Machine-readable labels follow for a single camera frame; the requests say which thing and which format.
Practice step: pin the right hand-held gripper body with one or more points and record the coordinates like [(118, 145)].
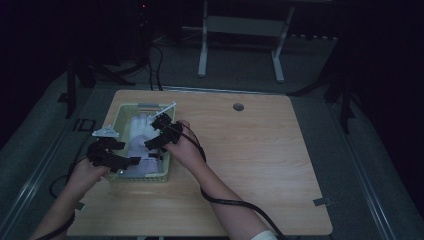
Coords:
[(171, 131)]

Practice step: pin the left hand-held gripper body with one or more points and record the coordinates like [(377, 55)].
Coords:
[(101, 153)]

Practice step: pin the lavender and white glove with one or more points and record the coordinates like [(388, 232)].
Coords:
[(140, 133)]

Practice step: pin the pale green plastic basket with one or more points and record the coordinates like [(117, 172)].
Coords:
[(165, 166)]

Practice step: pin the person's right hand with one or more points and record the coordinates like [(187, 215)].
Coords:
[(186, 150)]

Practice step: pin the person's left hand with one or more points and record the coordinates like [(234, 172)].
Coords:
[(86, 178)]

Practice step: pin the grey tape piece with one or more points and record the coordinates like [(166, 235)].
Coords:
[(80, 206), (322, 201)]

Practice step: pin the black tripod stand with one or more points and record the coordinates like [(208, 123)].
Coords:
[(70, 90)]

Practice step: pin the grey table grommet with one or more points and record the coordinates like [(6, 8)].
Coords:
[(238, 107)]

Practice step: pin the white sleeve cuff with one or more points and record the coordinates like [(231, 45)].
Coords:
[(265, 235)]

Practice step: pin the black stand with angled legs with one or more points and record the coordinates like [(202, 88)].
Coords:
[(345, 100)]

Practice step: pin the white metal desk frame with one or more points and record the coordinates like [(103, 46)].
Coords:
[(245, 26)]

